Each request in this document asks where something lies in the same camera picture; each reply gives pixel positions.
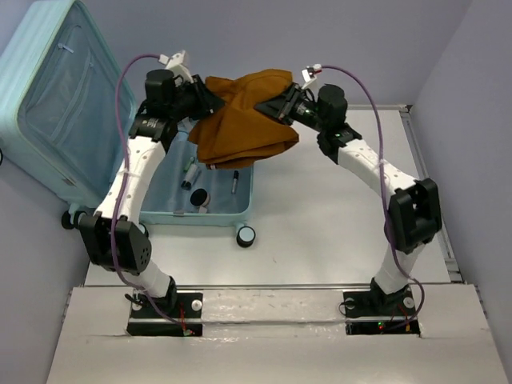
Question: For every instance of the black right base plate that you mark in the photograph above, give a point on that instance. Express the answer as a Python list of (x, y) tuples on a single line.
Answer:
[(365, 318)]

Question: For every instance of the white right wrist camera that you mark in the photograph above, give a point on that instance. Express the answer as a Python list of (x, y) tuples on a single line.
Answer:
[(310, 77)]

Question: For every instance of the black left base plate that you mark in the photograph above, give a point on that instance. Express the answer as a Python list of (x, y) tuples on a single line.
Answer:
[(184, 320)]

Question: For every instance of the dark marker pen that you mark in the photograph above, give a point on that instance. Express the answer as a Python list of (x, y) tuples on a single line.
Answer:
[(235, 179)]

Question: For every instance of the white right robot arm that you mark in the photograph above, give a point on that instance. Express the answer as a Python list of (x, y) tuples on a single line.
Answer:
[(411, 206)]

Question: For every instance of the aluminium table rail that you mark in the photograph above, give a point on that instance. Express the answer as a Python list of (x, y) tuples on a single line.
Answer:
[(430, 199)]

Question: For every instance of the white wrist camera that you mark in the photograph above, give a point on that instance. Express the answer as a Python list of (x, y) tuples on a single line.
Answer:
[(310, 77), (177, 64)]

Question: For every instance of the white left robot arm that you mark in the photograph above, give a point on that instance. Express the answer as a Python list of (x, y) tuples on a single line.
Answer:
[(113, 237)]

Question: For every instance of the green small tube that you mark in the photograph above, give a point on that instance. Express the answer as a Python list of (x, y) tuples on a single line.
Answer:
[(190, 163)]

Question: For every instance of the white small bottle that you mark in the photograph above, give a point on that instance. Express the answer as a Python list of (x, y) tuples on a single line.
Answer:
[(190, 177)]

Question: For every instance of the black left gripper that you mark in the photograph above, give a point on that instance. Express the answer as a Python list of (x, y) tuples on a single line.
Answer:
[(210, 102)]

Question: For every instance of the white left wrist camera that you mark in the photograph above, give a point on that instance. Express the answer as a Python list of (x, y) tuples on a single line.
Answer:
[(177, 64)]

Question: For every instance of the brown cloth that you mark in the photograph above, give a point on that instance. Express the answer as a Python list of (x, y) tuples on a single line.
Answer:
[(237, 135)]

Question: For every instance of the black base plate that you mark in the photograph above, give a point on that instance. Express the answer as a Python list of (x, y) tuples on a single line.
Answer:
[(365, 318), (184, 320)]

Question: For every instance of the round black tin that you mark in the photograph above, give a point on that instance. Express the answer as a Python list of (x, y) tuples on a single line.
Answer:
[(200, 198)]

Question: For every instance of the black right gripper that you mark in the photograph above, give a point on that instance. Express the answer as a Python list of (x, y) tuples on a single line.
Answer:
[(282, 106)]

